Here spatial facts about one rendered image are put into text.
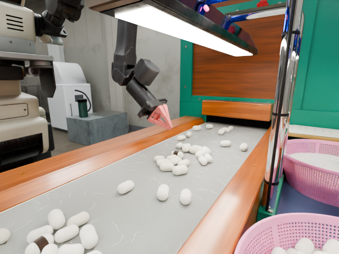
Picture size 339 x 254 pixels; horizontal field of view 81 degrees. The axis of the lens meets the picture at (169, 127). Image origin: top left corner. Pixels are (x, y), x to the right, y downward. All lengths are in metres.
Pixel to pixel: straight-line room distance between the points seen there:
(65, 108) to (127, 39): 3.30
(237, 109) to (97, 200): 0.69
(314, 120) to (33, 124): 1.10
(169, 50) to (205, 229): 3.06
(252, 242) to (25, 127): 0.83
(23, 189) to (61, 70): 3.61
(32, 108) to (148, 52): 2.70
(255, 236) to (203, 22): 0.32
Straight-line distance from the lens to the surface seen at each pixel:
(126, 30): 0.70
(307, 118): 0.96
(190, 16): 0.33
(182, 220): 0.35
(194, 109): 1.07
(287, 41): 0.38
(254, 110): 0.91
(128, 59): 0.70
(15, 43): 0.94
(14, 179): 0.51
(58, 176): 0.50
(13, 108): 0.95
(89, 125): 3.08
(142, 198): 0.40
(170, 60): 3.23
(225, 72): 1.01
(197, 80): 1.06
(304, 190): 0.62
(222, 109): 0.94
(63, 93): 3.90
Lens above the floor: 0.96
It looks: 14 degrees down
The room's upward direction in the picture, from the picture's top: straight up
